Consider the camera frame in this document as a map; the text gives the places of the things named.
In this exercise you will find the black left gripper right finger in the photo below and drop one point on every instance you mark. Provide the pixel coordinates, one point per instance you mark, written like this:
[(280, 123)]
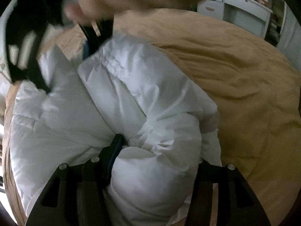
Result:
[(237, 203)]

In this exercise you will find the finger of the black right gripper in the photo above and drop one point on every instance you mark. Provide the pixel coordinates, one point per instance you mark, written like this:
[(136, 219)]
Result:
[(35, 74), (93, 41)]

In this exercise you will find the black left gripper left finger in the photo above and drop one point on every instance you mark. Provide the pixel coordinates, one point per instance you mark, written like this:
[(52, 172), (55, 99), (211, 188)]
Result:
[(74, 195)]

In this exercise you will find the white puffer jacket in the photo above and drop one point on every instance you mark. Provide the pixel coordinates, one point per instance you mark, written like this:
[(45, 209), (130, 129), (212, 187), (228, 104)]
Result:
[(127, 87)]

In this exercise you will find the tan bed cover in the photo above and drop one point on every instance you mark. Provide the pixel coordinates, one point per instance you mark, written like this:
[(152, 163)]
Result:
[(257, 93)]

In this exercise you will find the white shelf unit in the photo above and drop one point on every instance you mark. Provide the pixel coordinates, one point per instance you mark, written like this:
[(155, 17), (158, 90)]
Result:
[(272, 20)]

